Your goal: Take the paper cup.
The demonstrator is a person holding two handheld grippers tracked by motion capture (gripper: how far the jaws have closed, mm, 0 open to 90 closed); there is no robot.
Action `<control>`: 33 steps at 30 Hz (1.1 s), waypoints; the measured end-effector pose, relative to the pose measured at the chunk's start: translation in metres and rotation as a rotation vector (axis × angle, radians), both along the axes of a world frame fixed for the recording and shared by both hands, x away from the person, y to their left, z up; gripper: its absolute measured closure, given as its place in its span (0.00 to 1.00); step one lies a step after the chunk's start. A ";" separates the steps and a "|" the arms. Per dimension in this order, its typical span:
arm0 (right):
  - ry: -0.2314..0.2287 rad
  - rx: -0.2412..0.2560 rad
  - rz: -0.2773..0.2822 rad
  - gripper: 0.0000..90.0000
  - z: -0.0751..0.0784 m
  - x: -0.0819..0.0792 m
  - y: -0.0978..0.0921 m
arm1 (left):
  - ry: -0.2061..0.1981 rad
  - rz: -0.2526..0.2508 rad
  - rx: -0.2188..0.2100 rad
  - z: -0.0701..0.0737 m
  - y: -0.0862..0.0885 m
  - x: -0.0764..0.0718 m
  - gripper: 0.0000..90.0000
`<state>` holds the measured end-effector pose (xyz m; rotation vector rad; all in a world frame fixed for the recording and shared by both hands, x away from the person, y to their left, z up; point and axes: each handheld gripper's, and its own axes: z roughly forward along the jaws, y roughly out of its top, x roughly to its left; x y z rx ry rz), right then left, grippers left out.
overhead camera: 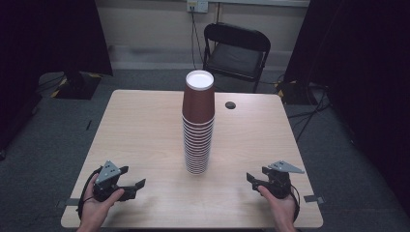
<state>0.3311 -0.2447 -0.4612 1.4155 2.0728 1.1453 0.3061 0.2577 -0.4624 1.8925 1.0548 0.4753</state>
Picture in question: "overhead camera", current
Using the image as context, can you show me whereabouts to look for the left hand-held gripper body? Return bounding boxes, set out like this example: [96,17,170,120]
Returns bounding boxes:
[93,159,136,203]

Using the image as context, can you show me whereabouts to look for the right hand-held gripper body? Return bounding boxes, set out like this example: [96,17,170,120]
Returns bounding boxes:
[261,159,306,200]

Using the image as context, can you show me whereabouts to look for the stack of brown paper cups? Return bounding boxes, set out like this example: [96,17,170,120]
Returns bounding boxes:
[181,70,216,176]

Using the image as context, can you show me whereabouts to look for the person's right hand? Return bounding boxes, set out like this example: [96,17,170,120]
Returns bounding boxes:
[257,185,299,228]

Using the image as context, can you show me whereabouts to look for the person's left hand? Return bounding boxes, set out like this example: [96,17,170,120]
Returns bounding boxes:
[76,173,126,228]

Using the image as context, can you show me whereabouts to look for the grey tape strip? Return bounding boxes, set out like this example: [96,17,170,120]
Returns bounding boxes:
[303,194,326,205]
[56,198,81,209]

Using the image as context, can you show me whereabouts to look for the stand base with yellow tape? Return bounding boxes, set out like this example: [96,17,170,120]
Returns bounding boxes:
[48,71,103,101]
[276,79,313,106]

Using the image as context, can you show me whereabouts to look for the black folding chair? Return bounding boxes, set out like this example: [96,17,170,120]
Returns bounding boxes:
[202,21,272,94]

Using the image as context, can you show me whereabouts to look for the dark curtain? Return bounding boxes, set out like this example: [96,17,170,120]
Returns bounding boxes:
[0,0,114,153]
[282,0,410,217]

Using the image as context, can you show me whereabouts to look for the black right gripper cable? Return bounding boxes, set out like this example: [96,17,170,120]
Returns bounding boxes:
[289,183,302,224]

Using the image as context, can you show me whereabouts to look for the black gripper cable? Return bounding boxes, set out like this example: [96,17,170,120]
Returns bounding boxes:
[76,166,103,220]
[289,183,302,224]

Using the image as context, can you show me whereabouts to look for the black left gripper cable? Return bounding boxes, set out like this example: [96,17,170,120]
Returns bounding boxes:
[76,166,103,220]

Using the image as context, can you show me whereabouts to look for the black floor cables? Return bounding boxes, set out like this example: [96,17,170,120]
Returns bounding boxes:
[285,81,333,143]

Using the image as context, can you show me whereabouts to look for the black wall cable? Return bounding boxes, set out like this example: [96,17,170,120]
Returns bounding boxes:
[190,11,205,71]

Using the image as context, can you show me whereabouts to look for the white wall socket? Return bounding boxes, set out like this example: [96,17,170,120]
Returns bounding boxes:
[186,0,210,15]

